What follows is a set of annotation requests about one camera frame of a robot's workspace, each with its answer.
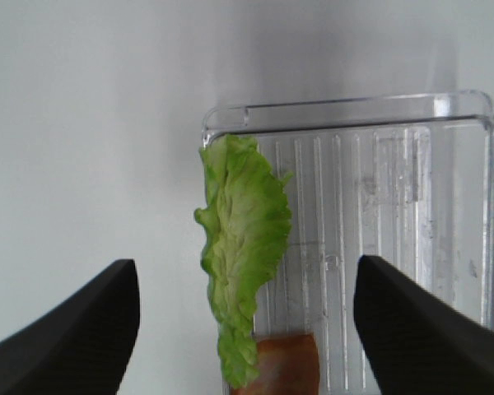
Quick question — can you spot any dark brown bacon strip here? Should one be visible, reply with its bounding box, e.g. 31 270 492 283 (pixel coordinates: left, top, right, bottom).
230 333 320 395

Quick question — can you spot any green lettuce leaf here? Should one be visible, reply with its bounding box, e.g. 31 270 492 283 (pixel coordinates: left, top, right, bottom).
194 134 291 389

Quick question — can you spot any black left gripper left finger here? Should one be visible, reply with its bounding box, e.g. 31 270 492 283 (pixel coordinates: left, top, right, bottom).
0 259 140 394

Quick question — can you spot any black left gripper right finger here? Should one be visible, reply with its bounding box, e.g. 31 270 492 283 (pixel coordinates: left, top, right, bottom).
353 255 494 394

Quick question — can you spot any left clear plastic tray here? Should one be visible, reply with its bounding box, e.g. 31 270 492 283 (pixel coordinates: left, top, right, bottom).
203 90 494 394

